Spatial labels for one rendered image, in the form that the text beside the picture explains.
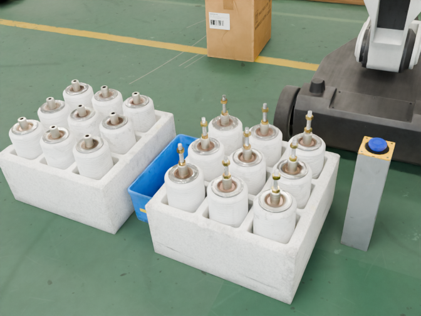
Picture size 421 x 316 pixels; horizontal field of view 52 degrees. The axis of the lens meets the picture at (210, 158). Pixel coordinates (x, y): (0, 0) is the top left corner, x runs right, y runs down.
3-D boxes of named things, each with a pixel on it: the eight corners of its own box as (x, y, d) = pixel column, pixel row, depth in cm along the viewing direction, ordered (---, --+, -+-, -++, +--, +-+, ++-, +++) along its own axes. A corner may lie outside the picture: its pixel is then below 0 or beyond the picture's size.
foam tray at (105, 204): (90, 133, 166) (78, 93, 155) (179, 156, 152) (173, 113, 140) (15, 199, 139) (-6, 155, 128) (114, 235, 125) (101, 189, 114)
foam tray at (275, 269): (217, 168, 145) (214, 123, 134) (332, 200, 130) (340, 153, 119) (154, 252, 119) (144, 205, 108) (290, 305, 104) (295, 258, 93)
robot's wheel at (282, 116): (287, 121, 165) (291, 74, 152) (301, 124, 163) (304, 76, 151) (270, 152, 151) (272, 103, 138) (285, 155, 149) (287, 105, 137)
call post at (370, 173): (346, 226, 122) (364, 136, 103) (371, 233, 120) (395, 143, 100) (339, 244, 117) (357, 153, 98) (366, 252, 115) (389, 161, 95)
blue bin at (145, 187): (181, 161, 150) (178, 133, 142) (210, 169, 145) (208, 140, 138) (132, 219, 129) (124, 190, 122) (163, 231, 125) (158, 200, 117)
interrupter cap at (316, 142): (319, 134, 115) (319, 132, 115) (324, 152, 109) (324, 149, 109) (291, 135, 116) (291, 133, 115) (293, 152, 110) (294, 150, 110)
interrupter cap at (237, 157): (229, 166, 107) (229, 164, 107) (235, 148, 113) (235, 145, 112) (260, 169, 106) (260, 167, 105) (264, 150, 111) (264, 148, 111)
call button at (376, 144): (369, 142, 101) (370, 135, 100) (387, 146, 100) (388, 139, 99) (365, 152, 99) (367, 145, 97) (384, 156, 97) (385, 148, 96)
